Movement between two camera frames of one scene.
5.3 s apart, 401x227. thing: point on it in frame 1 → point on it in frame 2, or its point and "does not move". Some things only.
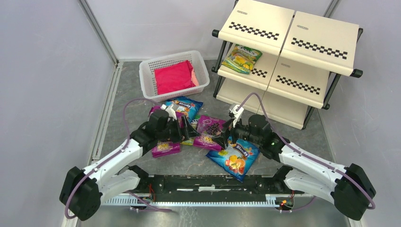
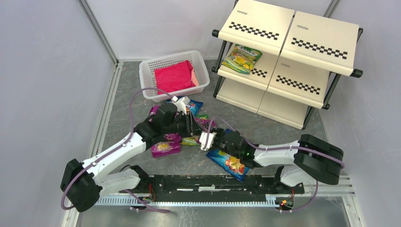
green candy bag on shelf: (242, 59) does not move
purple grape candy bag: (163, 148) does not move
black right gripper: (231, 133) → (215, 141)
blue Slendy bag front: (237, 158) does not move
